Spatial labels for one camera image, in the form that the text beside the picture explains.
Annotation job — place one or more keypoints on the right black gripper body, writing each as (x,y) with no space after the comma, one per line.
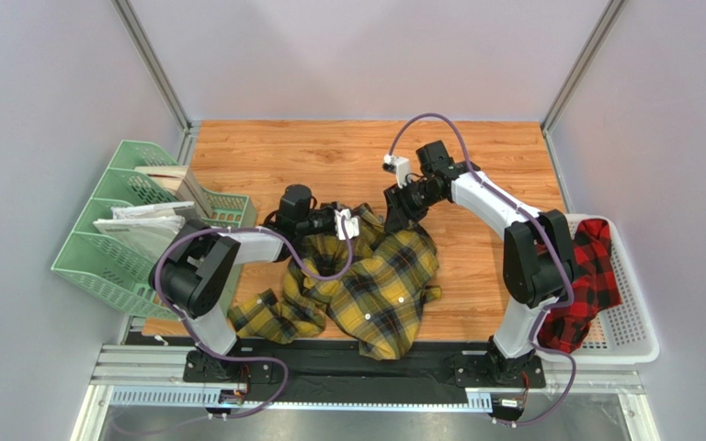
(401,199)

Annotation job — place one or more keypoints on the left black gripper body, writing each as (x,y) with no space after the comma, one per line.
(319,221)

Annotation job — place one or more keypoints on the yellow plaid long sleeve shirt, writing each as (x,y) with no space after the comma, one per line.
(376,293)

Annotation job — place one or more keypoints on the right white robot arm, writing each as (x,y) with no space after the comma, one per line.
(539,263)

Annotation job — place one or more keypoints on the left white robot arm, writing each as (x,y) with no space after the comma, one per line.
(195,269)

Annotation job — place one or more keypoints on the red plaid long sleeve shirt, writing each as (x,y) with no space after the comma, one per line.
(595,289)

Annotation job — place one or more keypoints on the book in file rack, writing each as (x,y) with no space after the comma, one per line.
(181,183)

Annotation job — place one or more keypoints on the papers in file rack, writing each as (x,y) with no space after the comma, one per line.
(148,229)

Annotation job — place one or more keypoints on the green plastic file rack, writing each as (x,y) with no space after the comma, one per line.
(103,266)

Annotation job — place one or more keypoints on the white plastic basket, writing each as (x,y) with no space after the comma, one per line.
(621,335)

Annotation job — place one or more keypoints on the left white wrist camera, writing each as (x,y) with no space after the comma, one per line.
(346,224)

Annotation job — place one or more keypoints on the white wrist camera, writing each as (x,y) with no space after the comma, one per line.
(398,166)
(346,224)

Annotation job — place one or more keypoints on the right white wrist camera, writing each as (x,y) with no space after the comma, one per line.
(398,166)

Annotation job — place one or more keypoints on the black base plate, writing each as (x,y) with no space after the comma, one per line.
(333,371)

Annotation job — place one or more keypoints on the aluminium frame rail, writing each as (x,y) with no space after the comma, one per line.
(143,375)

